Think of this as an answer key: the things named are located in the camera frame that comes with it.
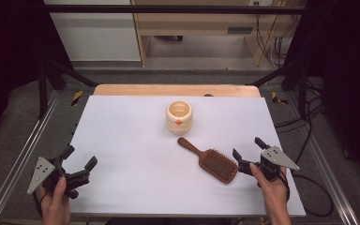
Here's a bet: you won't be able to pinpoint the yellow clamp left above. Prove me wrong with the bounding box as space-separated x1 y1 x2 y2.
70 90 84 107

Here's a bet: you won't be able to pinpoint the person's left hand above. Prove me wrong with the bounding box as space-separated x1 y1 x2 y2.
39 176 71 221

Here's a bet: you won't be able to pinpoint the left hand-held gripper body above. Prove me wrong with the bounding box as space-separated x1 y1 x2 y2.
27 156 91 201

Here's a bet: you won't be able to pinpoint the brown wooden hairbrush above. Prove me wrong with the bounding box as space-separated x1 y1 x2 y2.
176 137 239 185

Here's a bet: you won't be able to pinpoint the white table board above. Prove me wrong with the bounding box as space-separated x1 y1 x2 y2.
41 95 307 218

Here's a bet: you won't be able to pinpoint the person's right hand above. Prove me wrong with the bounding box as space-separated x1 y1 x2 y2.
249 162 291 217

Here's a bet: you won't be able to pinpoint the black frame strut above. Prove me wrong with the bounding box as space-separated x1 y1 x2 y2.
247 60 309 120
37 58 98 120

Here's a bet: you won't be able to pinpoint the black floor cables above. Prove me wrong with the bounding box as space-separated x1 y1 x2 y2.
274 79 326 165

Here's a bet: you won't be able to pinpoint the bundle of hanging cables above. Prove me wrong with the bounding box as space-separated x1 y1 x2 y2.
254 0 301 68

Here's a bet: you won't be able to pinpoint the hand-held gripper cable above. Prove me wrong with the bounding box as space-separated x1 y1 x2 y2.
32 188 50 218
279 172 292 203

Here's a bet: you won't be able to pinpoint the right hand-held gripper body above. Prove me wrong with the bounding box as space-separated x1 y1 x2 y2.
237 145 301 182

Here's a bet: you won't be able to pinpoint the left hand-held gripper cable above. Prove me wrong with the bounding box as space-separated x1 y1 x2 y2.
32 188 50 218

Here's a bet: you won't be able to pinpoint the black looped floor cable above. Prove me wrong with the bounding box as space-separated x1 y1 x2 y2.
292 173 336 218

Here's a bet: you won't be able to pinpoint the wooden table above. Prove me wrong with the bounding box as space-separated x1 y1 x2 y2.
93 83 262 98

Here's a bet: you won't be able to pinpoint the right hand-held gripper cable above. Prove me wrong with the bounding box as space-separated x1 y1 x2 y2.
279 172 292 203

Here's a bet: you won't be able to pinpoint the black horizontal frame bar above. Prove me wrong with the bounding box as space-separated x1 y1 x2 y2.
43 4 308 15

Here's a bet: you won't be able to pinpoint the yellow clamp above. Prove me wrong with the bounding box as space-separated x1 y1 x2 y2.
70 90 84 107
271 90 291 106

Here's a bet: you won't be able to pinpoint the cream ceramic cup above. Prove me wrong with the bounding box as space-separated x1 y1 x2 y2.
165 100 194 136

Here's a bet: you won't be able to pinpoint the black curtain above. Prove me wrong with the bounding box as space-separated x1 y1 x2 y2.
284 0 360 190
0 0 74 148

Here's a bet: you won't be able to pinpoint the aluminium rail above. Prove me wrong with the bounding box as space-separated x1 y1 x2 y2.
0 90 61 225
284 92 360 225

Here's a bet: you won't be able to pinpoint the yellow clamp right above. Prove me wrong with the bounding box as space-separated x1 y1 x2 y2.
271 90 291 106

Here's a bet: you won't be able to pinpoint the white cabinet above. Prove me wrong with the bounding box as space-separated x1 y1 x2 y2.
43 0 142 62

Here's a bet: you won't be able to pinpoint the light wooden desk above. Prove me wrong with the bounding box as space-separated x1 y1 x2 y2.
130 0 308 68

